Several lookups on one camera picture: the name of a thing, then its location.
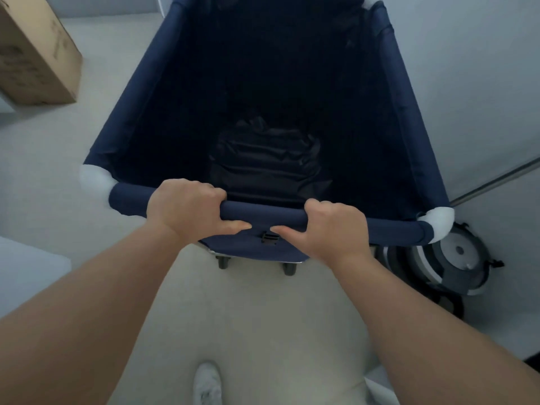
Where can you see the person's right hand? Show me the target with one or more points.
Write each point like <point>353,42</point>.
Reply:
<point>333,236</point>

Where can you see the person's left hand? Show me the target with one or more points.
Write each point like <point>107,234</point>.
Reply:
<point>185,210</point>

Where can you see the person's left thumb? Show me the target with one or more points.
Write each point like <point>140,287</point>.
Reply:
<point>234,226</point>

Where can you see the person's right thumb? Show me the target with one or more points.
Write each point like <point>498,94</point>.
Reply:
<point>287,234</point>

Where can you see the navy blue fabric laundry cart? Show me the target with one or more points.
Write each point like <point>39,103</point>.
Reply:
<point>270,122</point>

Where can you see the person's right forearm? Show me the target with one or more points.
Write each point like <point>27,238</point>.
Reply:
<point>430,337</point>

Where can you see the person's left forearm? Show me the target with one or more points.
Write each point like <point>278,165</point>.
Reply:
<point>84,316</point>

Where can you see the black garment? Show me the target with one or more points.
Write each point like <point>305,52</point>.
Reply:
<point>268,160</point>

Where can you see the white shoe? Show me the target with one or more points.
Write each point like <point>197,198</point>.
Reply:
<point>207,383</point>

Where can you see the grey robot vacuum cleaner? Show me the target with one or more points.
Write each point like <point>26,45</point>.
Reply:
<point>447,259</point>

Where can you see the brown cardboard box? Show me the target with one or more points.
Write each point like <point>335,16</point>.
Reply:
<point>36,50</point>

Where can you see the metal floor rail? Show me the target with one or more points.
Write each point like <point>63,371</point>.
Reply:
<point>493,181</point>

